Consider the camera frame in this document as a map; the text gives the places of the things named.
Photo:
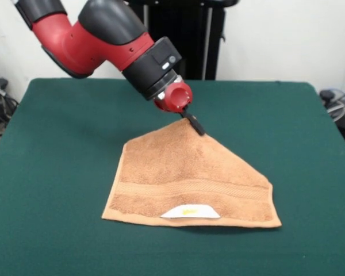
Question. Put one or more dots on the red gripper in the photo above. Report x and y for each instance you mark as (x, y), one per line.
(175, 97)

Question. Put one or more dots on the orange terry towel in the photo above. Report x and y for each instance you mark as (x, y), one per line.
(175, 172)

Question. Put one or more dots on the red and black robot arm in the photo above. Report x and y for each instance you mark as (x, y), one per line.
(89, 43)

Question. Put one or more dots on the dark green table cloth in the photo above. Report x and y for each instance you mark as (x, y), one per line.
(60, 172)

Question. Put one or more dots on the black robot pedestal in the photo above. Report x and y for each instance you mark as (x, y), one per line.
(195, 28)

